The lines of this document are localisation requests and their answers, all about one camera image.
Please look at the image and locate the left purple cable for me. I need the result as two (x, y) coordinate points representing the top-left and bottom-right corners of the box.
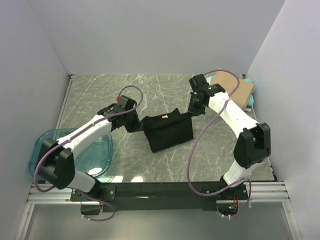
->
(33, 85), (145, 222)

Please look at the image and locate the purple cable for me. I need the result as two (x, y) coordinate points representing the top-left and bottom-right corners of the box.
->
(33, 85), (145, 222)
(186, 69), (252, 220)

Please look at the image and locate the blue transparent plastic bin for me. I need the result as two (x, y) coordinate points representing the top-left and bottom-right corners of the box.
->
(28, 128), (113, 178)

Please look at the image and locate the folded tan t shirt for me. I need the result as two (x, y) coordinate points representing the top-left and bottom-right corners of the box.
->
(210, 71), (254, 110)

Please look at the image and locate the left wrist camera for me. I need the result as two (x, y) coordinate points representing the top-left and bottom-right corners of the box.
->
(116, 95), (137, 112)

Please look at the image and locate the black t shirt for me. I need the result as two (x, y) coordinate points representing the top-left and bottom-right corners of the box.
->
(141, 108), (194, 153)

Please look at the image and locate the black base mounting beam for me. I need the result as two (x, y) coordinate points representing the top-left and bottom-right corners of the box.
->
(69, 181), (250, 216)

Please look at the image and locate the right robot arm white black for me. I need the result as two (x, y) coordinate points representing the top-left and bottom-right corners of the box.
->
(188, 74), (271, 200)

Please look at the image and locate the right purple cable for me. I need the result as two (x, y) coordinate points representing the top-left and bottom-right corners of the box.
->
(186, 69), (252, 220)

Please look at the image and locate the folded teal t shirt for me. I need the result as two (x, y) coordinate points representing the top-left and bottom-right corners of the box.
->
(206, 75), (254, 107)

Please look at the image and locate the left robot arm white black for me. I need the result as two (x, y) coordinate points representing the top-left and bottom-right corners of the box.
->
(33, 95), (141, 201)

